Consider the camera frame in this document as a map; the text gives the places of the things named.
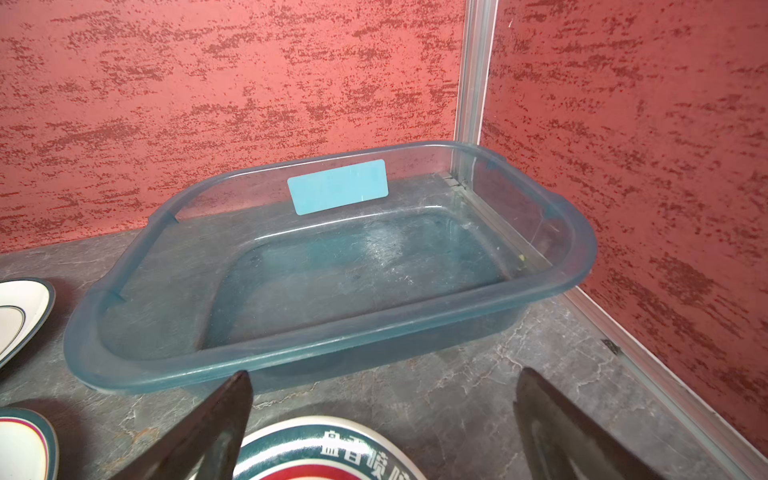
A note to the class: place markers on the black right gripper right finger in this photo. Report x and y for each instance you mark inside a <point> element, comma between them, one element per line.
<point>560,441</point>

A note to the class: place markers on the aluminium right corner post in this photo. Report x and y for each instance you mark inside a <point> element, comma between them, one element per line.
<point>477,45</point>

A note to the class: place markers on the translucent blue plastic bin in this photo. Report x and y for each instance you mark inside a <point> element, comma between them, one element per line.
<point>226,276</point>

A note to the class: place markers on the plate with green lettered rim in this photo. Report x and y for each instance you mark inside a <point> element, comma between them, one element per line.
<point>321,447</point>

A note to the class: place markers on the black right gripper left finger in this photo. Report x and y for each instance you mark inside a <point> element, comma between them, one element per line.
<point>205,443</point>

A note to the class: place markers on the white plate black line motif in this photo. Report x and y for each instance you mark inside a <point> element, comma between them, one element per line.
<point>26,303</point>

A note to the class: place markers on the white plate green red rim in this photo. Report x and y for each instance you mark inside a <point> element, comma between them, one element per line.
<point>29,446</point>

